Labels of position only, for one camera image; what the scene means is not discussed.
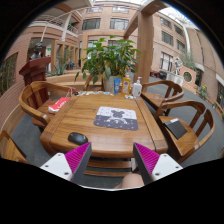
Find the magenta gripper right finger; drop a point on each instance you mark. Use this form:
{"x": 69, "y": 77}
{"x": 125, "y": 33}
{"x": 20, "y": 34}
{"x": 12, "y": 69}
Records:
{"x": 153, "y": 166}

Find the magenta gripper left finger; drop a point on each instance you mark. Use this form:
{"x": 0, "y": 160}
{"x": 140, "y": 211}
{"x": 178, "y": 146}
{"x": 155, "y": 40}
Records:
{"x": 70, "y": 166}

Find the black computer mouse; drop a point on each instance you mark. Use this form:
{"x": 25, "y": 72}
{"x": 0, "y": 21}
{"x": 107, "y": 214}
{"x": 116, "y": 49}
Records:
{"x": 77, "y": 138}

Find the grey bear mouse pad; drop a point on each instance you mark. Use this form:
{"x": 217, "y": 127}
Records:
{"x": 117, "y": 118}

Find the person's knee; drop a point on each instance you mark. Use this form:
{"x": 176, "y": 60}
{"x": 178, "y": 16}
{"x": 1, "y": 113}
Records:
{"x": 132, "y": 180}

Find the black notebook on chair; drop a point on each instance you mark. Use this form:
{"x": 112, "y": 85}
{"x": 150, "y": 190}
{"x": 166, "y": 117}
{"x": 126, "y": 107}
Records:
{"x": 176, "y": 128}

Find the wooden armchair right near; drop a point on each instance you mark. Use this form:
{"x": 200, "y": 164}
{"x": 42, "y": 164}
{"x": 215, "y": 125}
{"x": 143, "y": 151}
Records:
{"x": 185, "y": 138}

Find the wooden armchair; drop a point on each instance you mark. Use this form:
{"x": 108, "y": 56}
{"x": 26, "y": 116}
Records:
{"x": 173, "y": 92}
{"x": 37, "y": 96}
{"x": 185, "y": 138}

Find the wooden chair bottom left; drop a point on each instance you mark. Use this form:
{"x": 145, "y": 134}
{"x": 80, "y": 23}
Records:
{"x": 9, "y": 149}

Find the wooden armchair right far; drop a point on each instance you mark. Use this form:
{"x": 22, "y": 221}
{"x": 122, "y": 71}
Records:
{"x": 173, "y": 92}

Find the wooden armchair left near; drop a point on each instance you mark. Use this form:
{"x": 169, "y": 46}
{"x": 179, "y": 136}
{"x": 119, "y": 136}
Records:
{"x": 37, "y": 96}

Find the white pump bottle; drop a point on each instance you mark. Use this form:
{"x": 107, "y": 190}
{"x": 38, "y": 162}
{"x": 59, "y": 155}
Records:
{"x": 137, "y": 88}

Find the yellow orange bottle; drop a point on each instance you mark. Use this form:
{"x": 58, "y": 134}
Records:
{"x": 126, "y": 83}

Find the blue tube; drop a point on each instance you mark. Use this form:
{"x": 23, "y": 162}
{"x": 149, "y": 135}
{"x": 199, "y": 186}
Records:
{"x": 116, "y": 85}

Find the dark red wooden podium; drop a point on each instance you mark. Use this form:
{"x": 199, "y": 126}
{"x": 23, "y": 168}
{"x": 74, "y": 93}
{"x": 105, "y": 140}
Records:
{"x": 35, "y": 70}

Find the white statue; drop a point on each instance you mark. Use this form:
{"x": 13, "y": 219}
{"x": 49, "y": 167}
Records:
{"x": 178, "y": 64}

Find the green potted plant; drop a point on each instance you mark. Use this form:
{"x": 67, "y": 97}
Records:
{"x": 108, "y": 61}

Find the dark bust statue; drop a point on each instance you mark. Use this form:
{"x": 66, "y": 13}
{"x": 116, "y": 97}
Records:
{"x": 37, "y": 51}

